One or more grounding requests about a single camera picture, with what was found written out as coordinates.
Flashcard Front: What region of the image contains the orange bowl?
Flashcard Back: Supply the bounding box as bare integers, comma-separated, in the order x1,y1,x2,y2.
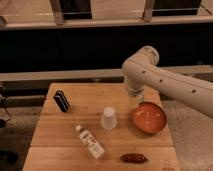
132,102,167,134

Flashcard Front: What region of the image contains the white plastic bottle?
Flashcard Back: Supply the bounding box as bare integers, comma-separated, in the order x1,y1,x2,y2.
75,125,105,159

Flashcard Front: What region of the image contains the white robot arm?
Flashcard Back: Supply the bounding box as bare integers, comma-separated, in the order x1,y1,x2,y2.
122,46,213,118

